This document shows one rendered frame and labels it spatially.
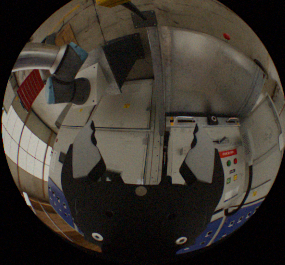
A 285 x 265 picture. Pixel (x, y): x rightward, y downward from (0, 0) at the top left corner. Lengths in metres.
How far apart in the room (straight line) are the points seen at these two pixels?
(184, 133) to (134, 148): 0.38
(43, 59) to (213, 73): 0.57
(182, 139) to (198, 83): 0.26
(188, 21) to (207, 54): 0.91
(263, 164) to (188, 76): 0.81
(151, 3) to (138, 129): 1.39
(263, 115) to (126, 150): 1.13
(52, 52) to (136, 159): 0.73
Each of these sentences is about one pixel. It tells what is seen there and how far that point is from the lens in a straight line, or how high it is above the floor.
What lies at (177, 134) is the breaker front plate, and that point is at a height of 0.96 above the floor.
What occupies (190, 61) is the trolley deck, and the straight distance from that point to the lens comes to 0.36.
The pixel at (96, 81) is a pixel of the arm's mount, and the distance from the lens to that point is 0.48.
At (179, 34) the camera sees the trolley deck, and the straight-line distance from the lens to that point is 0.33.
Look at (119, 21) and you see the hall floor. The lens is 1.25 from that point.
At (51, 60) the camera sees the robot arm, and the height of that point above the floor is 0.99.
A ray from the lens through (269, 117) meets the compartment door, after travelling 0.87.
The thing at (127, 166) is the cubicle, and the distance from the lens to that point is 0.68.
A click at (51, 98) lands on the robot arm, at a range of 0.40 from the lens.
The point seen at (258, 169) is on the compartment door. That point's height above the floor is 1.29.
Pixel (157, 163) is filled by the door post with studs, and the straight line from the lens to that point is 0.66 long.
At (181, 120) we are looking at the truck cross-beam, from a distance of 0.50.
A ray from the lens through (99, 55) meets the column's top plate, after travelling 0.50.
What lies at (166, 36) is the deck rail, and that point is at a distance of 0.32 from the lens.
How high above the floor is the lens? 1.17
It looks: 33 degrees down
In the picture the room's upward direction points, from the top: 173 degrees counter-clockwise
